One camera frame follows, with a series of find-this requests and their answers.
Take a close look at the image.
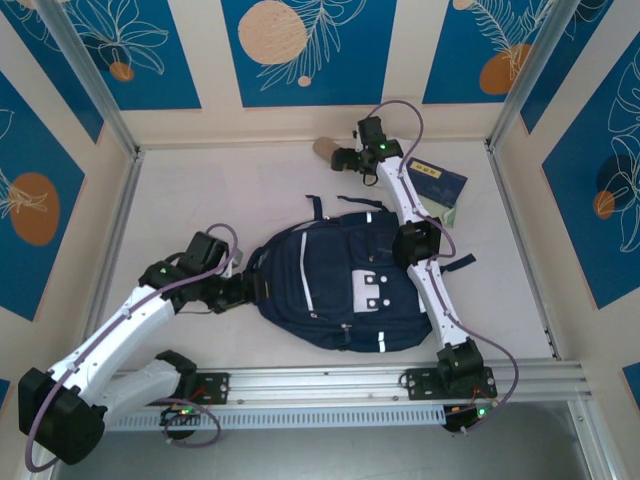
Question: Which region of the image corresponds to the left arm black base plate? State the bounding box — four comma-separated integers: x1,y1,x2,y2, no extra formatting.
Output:
138,371,231,406

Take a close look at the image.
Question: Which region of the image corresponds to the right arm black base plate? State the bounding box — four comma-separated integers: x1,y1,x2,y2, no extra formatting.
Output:
403,368,499,401

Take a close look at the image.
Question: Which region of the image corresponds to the blue poster dark circle flower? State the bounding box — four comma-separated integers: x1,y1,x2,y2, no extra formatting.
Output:
542,47,640,311

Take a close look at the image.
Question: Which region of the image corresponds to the navy blue backpack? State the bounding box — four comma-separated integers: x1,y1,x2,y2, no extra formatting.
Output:
244,193,476,354

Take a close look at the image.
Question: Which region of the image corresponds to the blue poster large orange circle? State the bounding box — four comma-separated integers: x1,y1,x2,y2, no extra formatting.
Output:
0,69,86,323

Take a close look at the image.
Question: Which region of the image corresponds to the slotted grey cable tray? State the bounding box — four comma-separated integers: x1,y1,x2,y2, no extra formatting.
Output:
104,404,446,432

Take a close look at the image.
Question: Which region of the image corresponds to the dark blue book small label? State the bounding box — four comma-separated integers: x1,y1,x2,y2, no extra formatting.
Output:
405,157,470,209

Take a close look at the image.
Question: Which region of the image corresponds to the blue poster white lily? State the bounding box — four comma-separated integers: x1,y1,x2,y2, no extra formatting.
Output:
58,0,203,112

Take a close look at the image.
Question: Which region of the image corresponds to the blue poster orange circle fern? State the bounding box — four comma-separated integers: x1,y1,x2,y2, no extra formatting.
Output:
422,0,556,106

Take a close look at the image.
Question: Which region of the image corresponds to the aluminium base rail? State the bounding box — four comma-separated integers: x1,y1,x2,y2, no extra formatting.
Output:
107,364,586,409

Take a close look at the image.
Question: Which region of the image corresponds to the aluminium frame post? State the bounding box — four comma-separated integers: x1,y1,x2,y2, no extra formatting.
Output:
37,0,142,156
487,0,614,151

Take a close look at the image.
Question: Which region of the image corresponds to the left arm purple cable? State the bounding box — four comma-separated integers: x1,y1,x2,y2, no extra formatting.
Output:
24,223,240,472

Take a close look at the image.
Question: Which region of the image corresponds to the grey metal shelf plate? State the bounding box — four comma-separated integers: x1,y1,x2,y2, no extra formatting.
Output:
54,402,591,480

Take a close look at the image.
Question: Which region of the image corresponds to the blue poster beige circle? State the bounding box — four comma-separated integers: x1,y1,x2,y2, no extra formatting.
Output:
221,0,399,109

